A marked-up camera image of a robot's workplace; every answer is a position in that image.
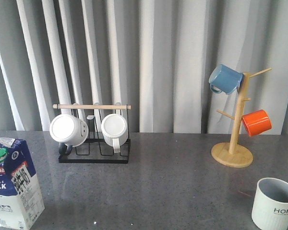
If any blue white milk carton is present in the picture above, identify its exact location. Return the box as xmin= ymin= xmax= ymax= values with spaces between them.
xmin=0 ymin=137 xmax=45 ymax=230

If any cream HOME mug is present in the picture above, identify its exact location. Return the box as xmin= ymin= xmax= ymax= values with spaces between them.
xmin=252 ymin=177 xmax=288 ymax=230

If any ribbed white mug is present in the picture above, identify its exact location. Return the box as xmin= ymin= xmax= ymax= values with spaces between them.
xmin=101 ymin=114 xmax=128 ymax=153

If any grey white curtain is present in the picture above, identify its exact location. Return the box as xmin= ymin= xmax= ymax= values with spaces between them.
xmin=0 ymin=0 xmax=288 ymax=135

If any blue enamel mug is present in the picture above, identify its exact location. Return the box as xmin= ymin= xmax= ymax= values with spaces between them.
xmin=208 ymin=64 xmax=243 ymax=95

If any wooden mug tree stand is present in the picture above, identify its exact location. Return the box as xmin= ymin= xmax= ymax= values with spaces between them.
xmin=211 ymin=68 xmax=271 ymax=168

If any orange enamel mug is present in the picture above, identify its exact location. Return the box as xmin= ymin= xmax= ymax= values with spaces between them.
xmin=242 ymin=110 xmax=272 ymax=137

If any black wire mug rack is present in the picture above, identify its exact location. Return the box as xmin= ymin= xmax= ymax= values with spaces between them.
xmin=53 ymin=103 xmax=131 ymax=164

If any smooth white mug black handle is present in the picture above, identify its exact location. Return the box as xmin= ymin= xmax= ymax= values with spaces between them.
xmin=49 ymin=114 xmax=89 ymax=155

